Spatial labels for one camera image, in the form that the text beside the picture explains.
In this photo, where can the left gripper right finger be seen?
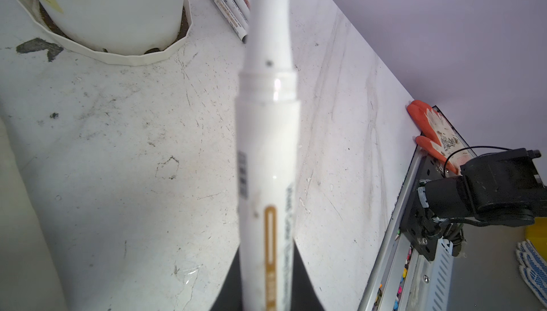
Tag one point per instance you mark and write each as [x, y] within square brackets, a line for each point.
[303, 295]

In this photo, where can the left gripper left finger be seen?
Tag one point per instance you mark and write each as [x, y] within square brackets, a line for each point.
[230, 295]

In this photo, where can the white marker pen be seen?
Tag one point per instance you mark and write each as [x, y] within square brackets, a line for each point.
[242, 33]
[267, 134]

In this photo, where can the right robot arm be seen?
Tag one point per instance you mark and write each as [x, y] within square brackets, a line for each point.
[502, 188]

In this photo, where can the orange white glove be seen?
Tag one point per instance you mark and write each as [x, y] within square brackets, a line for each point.
[438, 138]

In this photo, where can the potted green plant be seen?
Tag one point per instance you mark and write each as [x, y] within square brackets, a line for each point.
[119, 32]

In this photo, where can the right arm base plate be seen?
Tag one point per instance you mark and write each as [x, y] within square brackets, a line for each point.
[417, 223]

